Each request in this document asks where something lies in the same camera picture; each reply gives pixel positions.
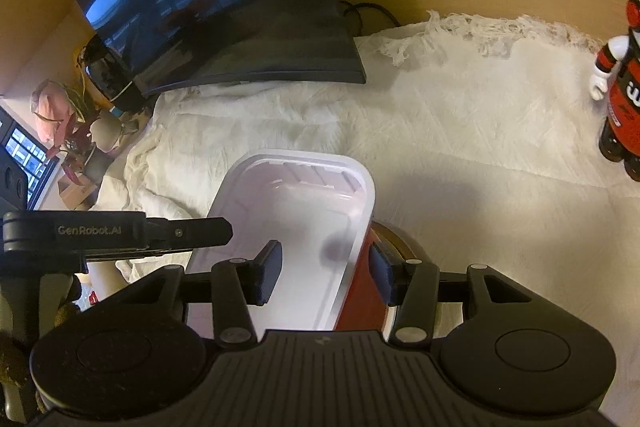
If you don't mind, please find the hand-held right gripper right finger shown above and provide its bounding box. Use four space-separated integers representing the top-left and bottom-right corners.
367 242 538 348

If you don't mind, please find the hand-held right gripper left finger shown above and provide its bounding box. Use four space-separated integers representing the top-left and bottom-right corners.
117 238 285 348

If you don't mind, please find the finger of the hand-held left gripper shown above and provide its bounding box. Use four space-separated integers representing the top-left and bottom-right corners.
144 217 234 254

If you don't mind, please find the stainless steel bowl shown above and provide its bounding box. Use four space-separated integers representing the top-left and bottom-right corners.
372 221 427 339

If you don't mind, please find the red and white rectangular tray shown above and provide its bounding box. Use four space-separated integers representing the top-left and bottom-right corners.
185 150 398 338

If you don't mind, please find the dark device lit screen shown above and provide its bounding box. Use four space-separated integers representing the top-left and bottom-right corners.
0 107 60 212

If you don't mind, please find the pink artificial flower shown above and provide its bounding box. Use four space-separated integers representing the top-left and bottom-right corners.
31 78 96 158

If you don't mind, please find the white fluffy cloth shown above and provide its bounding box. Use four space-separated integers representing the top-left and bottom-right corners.
97 9 640 427

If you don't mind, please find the panda figure red outfit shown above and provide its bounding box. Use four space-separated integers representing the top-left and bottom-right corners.
592 0 640 182

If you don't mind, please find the black cable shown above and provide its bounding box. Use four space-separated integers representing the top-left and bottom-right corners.
337 1 401 30

